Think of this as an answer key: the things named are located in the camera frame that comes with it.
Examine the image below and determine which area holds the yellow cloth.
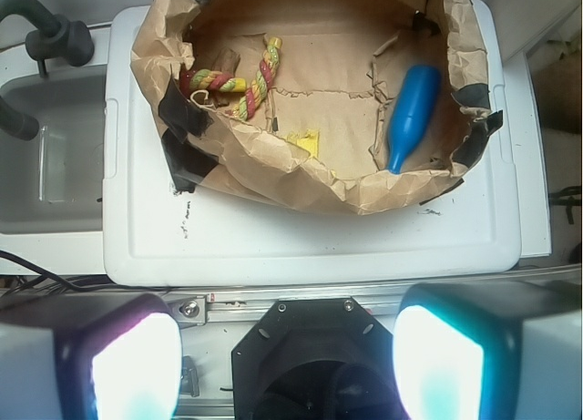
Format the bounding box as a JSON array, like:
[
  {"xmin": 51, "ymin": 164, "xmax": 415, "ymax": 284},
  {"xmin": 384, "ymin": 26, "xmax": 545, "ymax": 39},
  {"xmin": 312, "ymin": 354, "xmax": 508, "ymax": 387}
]
[{"xmin": 285, "ymin": 129, "xmax": 320, "ymax": 159}]

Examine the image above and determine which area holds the multicolour twisted rope toy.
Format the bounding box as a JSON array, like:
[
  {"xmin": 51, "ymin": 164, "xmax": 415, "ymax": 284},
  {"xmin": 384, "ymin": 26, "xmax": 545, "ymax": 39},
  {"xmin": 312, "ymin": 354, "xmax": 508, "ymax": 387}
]
[{"xmin": 179, "ymin": 36, "xmax": 282, "ymax": 121}]

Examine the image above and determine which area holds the white plastic bin lid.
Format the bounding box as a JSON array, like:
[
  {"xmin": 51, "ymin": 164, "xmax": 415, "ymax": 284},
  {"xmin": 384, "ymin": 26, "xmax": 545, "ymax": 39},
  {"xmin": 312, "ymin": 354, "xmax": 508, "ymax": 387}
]
[{"xmin": 103, "ymin": 6, "xmax": 521, "ymax": 287}]

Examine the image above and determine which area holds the blue plastic bottle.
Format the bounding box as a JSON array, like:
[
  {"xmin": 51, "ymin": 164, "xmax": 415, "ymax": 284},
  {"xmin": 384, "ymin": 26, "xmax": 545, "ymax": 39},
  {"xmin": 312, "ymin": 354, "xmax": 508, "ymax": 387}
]
[{"xmin": 387, "ymin": 65, "xmax": 441, "ymax": 174}]

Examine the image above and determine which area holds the brown paper bag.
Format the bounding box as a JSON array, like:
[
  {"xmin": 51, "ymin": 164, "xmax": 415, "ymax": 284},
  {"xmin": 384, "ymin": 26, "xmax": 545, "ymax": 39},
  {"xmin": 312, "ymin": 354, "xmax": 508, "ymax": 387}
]
[{"xmin": 130, "ymin": 0, "xmax": 503, "ymax": 215}]

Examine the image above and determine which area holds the grey sink basin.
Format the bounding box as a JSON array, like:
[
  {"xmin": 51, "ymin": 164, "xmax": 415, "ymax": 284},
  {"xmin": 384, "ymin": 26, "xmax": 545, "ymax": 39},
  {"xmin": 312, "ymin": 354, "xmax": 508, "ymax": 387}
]
[{"xmin": 1, "ymin": 61, "xmax": 107, "ymax": 235}]

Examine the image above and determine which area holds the brown wooden piece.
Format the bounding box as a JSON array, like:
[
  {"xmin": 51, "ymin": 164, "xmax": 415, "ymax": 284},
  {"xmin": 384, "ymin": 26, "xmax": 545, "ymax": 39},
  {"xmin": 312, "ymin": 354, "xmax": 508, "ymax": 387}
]
[{"xmin": 211, "ymin": 47, "xmax": 240, "ymax": 76}]

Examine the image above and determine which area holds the black octagonal mount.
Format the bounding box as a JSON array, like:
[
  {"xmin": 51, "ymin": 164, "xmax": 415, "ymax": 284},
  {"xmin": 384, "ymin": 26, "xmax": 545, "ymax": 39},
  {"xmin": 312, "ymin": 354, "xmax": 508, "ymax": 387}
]
[{"xmin": 231, "ymin": 297, "xmax": 408, "ymax": 419}]

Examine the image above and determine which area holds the aluminium rail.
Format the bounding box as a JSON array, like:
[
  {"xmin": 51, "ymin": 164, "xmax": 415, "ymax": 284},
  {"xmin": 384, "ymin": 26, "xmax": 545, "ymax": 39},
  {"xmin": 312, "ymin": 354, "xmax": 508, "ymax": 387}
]
[{"xmin": 162, "ymin": 263, "xmax": 582, "ymax": 327}]

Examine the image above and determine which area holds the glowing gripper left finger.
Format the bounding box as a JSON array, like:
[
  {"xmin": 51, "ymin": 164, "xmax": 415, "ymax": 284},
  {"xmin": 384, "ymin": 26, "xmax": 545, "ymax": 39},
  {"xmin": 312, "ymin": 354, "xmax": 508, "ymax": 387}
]
[{"xmin": 1, "ymin": 293, "xmax": 182, "ymax": 419}]

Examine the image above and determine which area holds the black cable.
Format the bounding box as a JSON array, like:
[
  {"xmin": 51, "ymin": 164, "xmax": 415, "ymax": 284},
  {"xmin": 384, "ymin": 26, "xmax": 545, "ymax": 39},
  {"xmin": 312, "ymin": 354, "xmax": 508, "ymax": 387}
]
[{"xmin": 0, "ymin": 249, "xmax": 115, "ymax": 298}]

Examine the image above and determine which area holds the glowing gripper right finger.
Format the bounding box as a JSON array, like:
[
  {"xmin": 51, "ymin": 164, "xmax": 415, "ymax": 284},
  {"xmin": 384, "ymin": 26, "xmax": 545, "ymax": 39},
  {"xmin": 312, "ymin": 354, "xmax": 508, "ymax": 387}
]
[{"xmin": 393, "ymin": 281, "xmax": 582, "ymax": 419}]

